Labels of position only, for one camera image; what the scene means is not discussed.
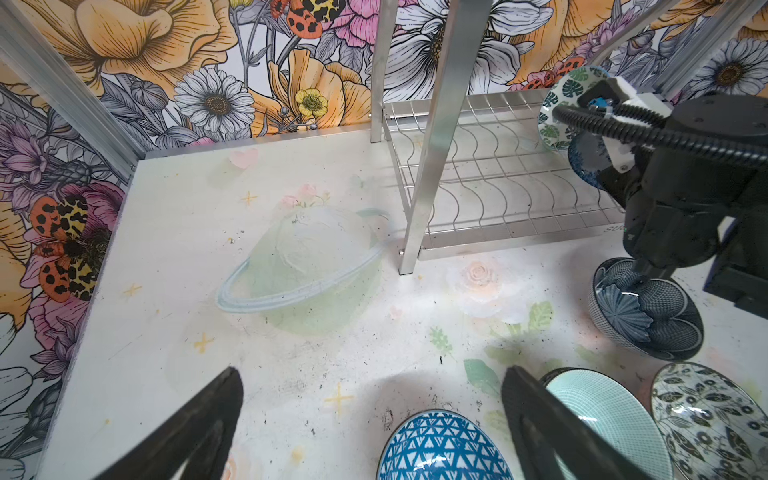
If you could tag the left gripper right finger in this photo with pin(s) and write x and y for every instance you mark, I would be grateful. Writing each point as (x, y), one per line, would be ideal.
(546, 433)

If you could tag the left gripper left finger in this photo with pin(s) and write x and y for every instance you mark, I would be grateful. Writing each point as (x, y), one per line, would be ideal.
(194, 443)

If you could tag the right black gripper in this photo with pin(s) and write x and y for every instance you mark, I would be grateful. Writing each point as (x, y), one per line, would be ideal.
(682, 210)

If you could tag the blue triangle pattern bowl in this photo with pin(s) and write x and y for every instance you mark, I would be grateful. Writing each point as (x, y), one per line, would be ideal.
(440, 444)

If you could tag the dark navy fan pattern bowl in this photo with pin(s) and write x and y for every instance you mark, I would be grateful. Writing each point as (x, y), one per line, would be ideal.
(650, 316)

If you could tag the blue floral bowl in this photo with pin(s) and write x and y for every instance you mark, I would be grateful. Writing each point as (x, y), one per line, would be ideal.
(587, 156)

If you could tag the steel two-tier dish rack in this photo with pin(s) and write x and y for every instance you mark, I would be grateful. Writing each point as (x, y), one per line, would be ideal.
(500, 186)

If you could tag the mint green bowl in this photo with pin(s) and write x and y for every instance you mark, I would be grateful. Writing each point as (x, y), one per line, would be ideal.
(613, 413)

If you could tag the black white floral bowl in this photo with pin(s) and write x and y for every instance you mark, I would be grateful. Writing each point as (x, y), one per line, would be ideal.
(712, 428)

